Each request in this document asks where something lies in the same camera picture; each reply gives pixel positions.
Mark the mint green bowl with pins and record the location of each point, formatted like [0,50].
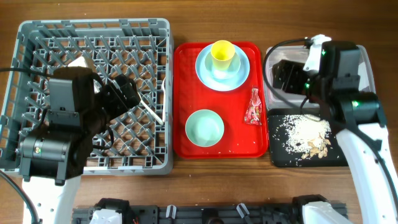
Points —
[204,128]

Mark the red plastic tray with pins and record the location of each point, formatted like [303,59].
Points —
[240,140]

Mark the rice and food scraps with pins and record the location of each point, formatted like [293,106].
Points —
[304,135]

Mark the light blue plate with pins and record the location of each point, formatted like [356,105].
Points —
[222,80]

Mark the black mounting rail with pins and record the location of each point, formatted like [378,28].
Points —
[111,210]

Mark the clear plastic bin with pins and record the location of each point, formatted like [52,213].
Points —
[297,53]

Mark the grey dishwasher rack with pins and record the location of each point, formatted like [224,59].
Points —
[137,48]

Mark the white plastic spoon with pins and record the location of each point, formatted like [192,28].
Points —
[153,98]

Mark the black waste tray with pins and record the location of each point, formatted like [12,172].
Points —
[281,158]

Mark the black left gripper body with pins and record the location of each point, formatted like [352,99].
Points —
[110,104]

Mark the yellow plastic cup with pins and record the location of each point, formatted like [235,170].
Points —
[222,53]

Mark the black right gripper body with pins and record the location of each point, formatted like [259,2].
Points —
[296,81]

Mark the red snack wrapper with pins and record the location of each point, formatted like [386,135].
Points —
[254,110]

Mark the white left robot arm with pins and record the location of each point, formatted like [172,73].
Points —
[53,156]

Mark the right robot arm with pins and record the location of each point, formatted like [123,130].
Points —
[358,121]

